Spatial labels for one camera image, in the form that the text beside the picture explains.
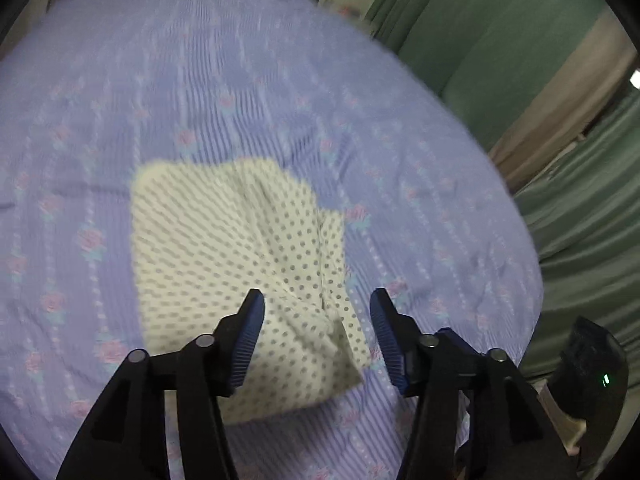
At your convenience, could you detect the purple floral striped bedsheet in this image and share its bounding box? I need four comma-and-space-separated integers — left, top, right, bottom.
0, 0, 546, 480

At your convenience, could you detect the green curtain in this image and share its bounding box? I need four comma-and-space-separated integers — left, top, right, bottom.
514, 95, 640, 377
367, 0, 610, 100

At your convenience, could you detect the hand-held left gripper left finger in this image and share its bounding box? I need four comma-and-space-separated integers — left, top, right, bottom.
55, 288, 265, 480

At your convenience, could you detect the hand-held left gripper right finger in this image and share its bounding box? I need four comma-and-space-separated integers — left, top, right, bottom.
369, 288, 577, 480

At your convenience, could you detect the cream polka dot small garment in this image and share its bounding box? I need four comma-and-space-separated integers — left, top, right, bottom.
131, 157, 371, 427

